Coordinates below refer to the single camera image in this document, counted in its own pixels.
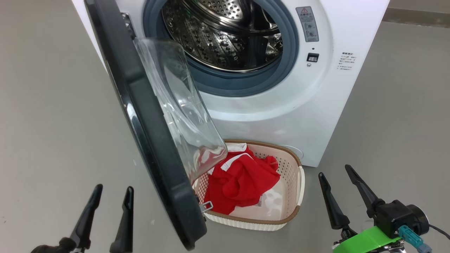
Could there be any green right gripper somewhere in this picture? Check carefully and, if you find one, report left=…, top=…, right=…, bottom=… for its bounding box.
left=319, top=164, right=405, bottom=253

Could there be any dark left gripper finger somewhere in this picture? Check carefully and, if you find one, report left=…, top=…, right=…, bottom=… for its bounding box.
left=69, top=184, right=103, bottom=251
left=110, top=187, right=134, bottom=253

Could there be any black round glass washer door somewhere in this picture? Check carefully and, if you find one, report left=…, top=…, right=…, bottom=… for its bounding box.
left=84, top=0, right=228, bottom=251

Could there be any red and white garment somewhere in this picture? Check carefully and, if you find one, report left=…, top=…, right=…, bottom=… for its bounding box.
left=195, top=143, right=281, bottom=215

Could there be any cream perforated laundry basket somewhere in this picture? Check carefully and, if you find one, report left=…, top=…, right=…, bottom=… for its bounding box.
left=193, top=139, right=305, bottom=231

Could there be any white front-load washing machine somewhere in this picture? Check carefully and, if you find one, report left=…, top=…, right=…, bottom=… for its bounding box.
left=72, top=0, right=390, bottom=168

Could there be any grey warning label sticker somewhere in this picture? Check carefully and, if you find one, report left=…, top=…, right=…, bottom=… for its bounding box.
left=296, top=6, right=320, bottom=43

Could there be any teal right cable connector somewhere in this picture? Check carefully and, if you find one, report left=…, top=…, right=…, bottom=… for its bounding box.
left=399, top=225, right=433, bottom=253

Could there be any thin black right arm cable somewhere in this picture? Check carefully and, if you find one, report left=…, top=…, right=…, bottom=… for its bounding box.
left=428, top=224, right=450, bottom=241

